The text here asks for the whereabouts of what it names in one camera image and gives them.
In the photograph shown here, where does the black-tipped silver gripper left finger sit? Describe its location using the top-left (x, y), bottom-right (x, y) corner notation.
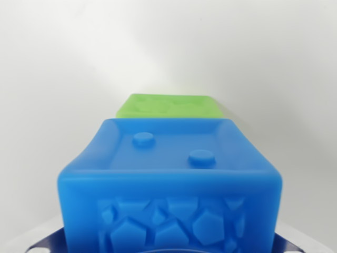
top-left (25, 226), bottom-right (71, 253)

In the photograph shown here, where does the black-tipped silver gripper right finger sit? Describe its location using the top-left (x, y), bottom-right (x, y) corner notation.
top-left (274, 219), bottom-right (335, 253)

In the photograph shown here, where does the blue rubber toy cube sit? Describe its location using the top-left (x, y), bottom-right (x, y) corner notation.
top-left (56, 118), bottom-right (284, 253)

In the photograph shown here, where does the green rubber toy cube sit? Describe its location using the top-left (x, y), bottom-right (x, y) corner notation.
top-left (115, 92), bottom-right (227, 120)

